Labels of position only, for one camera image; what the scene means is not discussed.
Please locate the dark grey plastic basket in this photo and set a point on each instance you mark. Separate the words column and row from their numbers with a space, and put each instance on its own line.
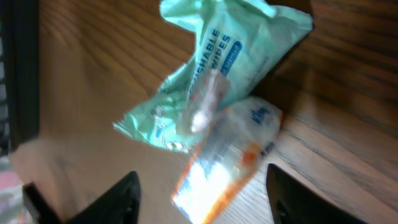
column 19, row 73

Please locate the teal snack wrapper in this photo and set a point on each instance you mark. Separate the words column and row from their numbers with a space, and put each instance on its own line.
column 243, row 40

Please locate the orange white snack packet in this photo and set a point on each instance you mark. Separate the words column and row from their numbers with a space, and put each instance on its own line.
column 239, row 138

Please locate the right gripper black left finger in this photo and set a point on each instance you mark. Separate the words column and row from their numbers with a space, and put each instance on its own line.
column 119, row 205

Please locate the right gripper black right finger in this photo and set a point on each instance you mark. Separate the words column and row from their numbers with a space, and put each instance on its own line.
column 293, row 203

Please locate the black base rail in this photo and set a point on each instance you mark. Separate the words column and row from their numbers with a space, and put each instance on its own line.
column 38, row 208

